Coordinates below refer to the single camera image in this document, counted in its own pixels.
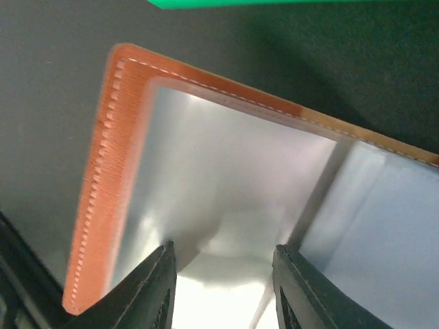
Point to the brown leather card holder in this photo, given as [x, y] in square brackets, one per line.
[227, 173]

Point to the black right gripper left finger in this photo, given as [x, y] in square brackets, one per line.
[143, 299]

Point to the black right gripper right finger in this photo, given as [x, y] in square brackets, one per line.
[305, 298]

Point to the green bin with red cards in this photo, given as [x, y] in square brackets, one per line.
[199, 4]

